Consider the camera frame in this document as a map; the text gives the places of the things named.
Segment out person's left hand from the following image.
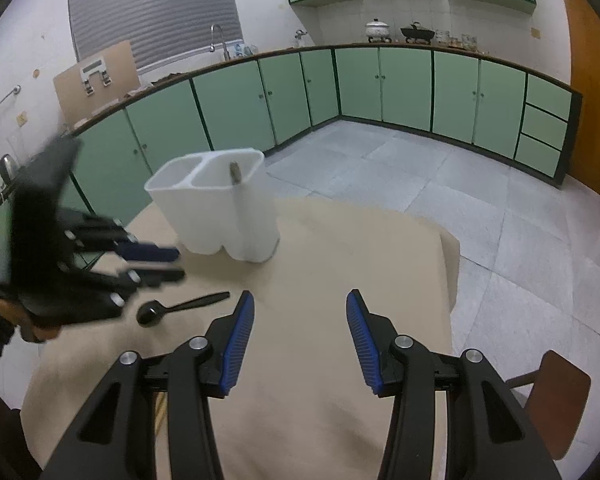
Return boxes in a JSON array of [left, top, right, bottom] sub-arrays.
[[0, 296, 62, 344]]

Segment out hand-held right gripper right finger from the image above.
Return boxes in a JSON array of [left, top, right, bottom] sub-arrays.
[[346, 289, 563, 480]]

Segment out brown wooden chair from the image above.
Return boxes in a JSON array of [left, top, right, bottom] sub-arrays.
[[505, 350, 592, 461]]

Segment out grey window blind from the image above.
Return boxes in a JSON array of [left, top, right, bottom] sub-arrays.
[[67, 0, 244, 73]]

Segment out metal kitchen faucet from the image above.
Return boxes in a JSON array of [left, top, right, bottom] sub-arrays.
[[210, 24, 231, 61]]

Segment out white utensil holder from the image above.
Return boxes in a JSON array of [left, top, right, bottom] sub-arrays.
[[144, 147, 281, 264]]

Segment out metal towel bar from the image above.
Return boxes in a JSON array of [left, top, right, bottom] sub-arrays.
[[0, 85, 22, 122]]

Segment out wooden board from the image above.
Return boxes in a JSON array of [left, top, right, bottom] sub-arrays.
[[53, 40, 140, 126]]

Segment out black wok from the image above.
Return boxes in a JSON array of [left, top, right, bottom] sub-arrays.
[[399, 22, 437, 44]]

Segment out brown wooden door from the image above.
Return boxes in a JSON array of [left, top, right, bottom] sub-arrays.
[[555, 0, 600, 206]]

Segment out white hook rack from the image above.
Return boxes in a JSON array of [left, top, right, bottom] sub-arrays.
[[80, 58, 112, 96]]

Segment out green lower kitchen cabinets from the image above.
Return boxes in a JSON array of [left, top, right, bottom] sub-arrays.
[[65, 44, 583, 226]]

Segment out black spoon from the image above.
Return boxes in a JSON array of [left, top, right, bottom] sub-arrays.
[[136, 291, 231, 327]]

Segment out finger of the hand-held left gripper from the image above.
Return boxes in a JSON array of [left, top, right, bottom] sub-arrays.
[[62, 259, 187, 309], [60, 207, 182, 263]]

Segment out glass jars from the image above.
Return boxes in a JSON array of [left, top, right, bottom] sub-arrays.
[[436, 30, 482, 52]]

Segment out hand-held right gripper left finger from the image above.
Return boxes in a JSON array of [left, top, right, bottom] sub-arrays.
[[40, 290, 256, 480]]

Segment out white cooking pot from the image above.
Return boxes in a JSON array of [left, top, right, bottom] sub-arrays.
[[365, 17, 393, 44]]

